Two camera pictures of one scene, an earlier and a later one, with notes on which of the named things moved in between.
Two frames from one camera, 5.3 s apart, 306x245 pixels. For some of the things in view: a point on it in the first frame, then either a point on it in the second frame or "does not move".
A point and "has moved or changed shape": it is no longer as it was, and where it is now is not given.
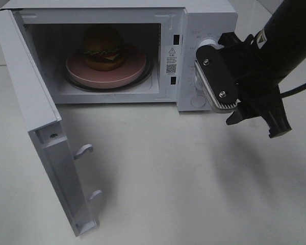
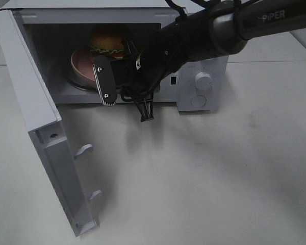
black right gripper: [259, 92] to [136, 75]
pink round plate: [133, 68] has moved or changed shape
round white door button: [198, 101] does not move
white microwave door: [42, 116] does not move
